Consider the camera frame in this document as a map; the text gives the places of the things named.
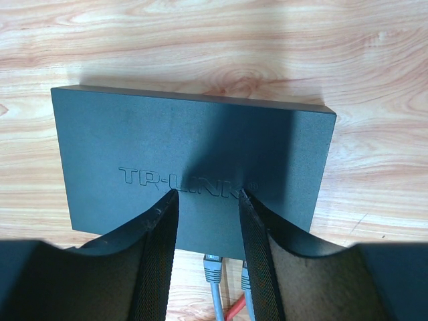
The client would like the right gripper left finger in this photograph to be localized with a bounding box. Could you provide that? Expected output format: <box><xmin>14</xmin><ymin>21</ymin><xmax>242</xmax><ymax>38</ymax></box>
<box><xmin>1</xmin><ymin>189</ymin><xmax>179</xmax><ymax>320</ymax></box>

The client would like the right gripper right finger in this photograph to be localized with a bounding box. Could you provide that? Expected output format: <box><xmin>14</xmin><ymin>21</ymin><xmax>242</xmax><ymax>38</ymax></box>
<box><xmin>239</xmin><ymin>189</ymin><xmax>427</xmax><ymax>320</ymax></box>

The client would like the grey ethernet cable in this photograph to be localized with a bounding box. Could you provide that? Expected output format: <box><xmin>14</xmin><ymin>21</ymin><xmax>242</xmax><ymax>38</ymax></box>
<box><xmin>202</xmin><ymin>253</ymin><xmax>225</xmax><ymax>321</ymax></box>
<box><xmin>240</xmin><ymin>259</ymin><xmax>257</xmax><ymax>321</ymax></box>

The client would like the red ethernet cable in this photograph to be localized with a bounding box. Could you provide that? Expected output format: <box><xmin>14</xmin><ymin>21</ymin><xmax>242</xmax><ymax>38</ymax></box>
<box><xmin>223</xmin><ymin>294</ymin><xmax>247</xmax><ymax>321</ymax></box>

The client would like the black network switch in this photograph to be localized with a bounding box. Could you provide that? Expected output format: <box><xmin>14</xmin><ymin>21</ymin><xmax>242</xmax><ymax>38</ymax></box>
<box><xmin>51</xmin><ymin>85</ymin><xmax>336</xmax><ymax>259</ymax></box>

